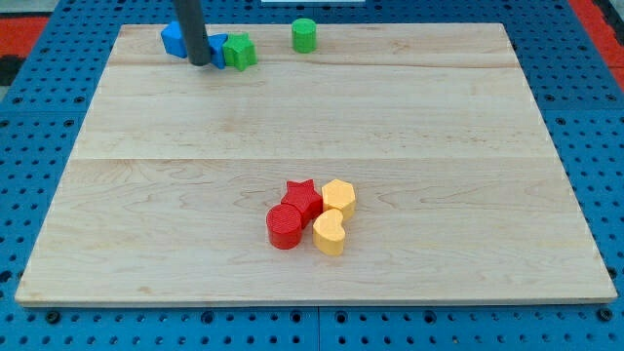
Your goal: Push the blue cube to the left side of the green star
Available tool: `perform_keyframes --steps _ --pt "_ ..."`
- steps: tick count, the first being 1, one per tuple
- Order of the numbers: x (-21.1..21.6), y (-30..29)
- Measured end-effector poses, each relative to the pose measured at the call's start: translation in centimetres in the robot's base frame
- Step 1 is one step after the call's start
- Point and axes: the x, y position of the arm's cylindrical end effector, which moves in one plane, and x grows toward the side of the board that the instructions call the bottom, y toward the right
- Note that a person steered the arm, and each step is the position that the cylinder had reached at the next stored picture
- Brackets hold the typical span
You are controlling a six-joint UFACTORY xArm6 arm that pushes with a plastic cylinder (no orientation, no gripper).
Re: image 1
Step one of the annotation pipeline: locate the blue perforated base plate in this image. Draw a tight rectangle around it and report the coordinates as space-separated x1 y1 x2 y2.
1 0 623 350

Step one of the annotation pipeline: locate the blue cube block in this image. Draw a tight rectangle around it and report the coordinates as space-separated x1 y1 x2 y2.
160 20 187 59

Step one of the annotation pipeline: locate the green star block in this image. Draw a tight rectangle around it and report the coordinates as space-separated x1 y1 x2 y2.
222 33 257 71

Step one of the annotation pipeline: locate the green cylinder block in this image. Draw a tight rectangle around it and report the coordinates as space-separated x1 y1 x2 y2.
292 19 317 54

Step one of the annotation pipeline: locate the wooden board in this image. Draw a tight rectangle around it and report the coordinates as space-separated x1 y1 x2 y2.
15 23 617 307

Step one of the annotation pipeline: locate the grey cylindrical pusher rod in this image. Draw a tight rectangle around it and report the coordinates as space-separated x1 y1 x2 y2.
173 0 212 66

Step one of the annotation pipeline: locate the red star block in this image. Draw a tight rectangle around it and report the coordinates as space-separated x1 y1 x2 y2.
281 179 323 228

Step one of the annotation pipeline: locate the blue moon block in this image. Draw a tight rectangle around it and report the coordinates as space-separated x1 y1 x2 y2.
208 33 228 69

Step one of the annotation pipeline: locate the yellow heart block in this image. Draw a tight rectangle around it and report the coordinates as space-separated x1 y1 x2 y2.
313 209 346 256

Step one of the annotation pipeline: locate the red cylinder block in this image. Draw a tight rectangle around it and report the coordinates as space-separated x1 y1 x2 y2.
265 204 302 250

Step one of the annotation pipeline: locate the yellow hexagon block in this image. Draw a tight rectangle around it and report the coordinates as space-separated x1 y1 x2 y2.
322 179 357 220

